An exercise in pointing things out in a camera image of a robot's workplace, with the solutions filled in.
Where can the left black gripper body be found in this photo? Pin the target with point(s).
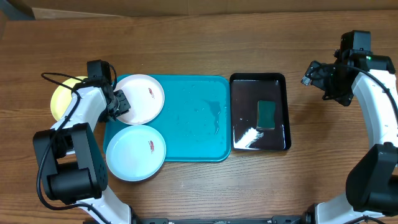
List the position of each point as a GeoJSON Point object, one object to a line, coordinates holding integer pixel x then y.
{"type": "Point", "coordinates": [117, 107]}

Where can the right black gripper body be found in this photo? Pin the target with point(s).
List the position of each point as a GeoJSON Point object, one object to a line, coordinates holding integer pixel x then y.
{"type": "Point", "coordinates": [334, 86]}

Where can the white round plate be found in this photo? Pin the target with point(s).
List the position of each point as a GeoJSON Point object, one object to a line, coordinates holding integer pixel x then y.
{"type": "Point", "coordinates": [145, 96]}

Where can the yellow-green round plate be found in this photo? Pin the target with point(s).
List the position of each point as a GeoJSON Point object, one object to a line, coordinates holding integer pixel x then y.
{"type": "Point", "coordinates": [59, 102]}

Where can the green dish sponge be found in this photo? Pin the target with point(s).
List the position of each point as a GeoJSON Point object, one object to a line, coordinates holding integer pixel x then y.
{"type": "Point", "coordinates": [265, 114]}

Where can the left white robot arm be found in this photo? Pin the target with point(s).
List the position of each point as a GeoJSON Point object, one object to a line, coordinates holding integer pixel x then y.
{"type": "Point", "coordinates": [72, 171]}

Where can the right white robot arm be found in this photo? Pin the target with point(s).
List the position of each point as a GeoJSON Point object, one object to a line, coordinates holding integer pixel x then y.
{"type": "Point", "coordinates": [371, 186]}

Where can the teal plastic serving tray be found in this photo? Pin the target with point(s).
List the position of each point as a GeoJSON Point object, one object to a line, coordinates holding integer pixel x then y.
{"type": "Point", "coordinates": [195, 120]}

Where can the black rectangular water tray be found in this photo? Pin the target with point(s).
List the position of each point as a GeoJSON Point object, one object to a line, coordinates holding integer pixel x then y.
{"type": "Point", "coordinates": [246, 89]}

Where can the light blue round plate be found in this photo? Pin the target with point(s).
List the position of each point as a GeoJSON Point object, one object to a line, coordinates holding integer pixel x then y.
{"type": "Point", "coordinates": [136, 153]}

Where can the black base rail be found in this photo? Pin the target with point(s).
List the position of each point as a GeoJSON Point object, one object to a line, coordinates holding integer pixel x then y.
{"type": "Point", "coordinates": [277, 219]}

